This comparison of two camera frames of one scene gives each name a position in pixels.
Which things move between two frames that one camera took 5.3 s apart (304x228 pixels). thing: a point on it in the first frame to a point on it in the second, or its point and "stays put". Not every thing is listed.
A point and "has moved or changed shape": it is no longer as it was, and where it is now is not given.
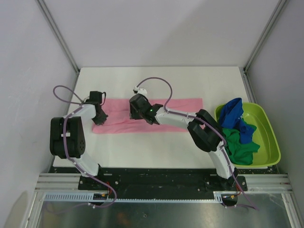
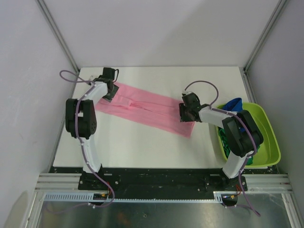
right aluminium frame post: (245, 74) stays put
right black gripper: (132, 115) to (182, 108)
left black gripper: (101, 120) to (109, 97)
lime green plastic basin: (264, 135) stays put
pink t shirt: (117, 111) has moved or changed shape
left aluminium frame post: (45, 9) stays put
